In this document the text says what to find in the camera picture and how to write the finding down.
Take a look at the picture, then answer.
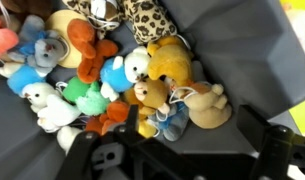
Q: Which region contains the tan round plush toy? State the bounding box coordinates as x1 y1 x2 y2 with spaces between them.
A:
45 9 88 69

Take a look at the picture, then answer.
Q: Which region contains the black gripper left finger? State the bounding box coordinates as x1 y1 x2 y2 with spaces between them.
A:
125 103 141 133

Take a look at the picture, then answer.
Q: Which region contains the rust orange plush toy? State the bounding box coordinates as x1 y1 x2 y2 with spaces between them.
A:
66 18 120 84

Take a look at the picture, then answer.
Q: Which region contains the dark brown plush toy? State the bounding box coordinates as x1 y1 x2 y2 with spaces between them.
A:
0 0 55 21

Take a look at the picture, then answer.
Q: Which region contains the beige plush toy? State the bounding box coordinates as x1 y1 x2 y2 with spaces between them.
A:
183 82 233 130

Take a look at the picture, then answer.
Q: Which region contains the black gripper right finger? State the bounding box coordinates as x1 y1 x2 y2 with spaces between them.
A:
236 103 295 161

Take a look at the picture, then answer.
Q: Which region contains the golden yellow plush toy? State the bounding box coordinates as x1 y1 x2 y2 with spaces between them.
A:
146 35 195 89

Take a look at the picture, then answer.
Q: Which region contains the grey mouse plush toy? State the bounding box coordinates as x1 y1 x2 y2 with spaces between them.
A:
18 14 68 78

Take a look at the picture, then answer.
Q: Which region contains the grey blue plush toy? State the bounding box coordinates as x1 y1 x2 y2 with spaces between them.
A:
146 101 190 143

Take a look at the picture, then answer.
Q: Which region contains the white plush toy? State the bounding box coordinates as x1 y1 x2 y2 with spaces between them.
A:
36 94 82 134
56 125 84 155

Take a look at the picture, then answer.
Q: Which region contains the bright orange plush toy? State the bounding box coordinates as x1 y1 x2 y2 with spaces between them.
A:
84 99 130 136

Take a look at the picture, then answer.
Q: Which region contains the brown bear plush toy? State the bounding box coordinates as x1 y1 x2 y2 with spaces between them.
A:
123 78 171 139

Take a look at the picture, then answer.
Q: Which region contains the pink plush toy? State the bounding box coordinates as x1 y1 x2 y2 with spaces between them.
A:
0 13 20 63

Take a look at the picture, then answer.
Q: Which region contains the grey plastic bin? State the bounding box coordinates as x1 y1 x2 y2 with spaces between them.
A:
0 0 305 180

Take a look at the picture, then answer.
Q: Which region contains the white bear plush blue body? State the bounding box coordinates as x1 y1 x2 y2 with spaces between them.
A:
100 45 151 103
6 64 61 114

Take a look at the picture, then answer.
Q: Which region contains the leopard print plush toy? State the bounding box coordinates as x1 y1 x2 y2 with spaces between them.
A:
61 0 179 46

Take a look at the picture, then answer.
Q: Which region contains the green plush toy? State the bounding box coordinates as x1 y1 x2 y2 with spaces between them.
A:
62 76 110 117

